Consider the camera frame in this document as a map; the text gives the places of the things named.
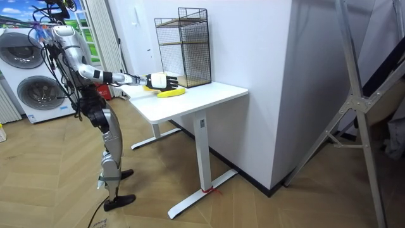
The white ribbed radiator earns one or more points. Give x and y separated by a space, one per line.
8 107

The grey metal frame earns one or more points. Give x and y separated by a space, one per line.
357 103

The robot body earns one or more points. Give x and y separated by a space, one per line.
90 107

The landscape wall poster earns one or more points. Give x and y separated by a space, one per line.
16 14

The robot legs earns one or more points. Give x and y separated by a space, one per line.
113 142

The white washing machine tower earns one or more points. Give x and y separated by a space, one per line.
28 76

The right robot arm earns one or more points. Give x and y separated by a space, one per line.
74 54

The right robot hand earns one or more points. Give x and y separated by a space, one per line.
159 81

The white pleated curtain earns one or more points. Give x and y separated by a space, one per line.
102 35

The red box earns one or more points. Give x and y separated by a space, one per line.
104 92

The yellow banana soft toy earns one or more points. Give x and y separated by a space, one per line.
172 93

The white small container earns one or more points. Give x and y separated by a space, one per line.
2 133

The white desk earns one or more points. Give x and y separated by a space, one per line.
190 98

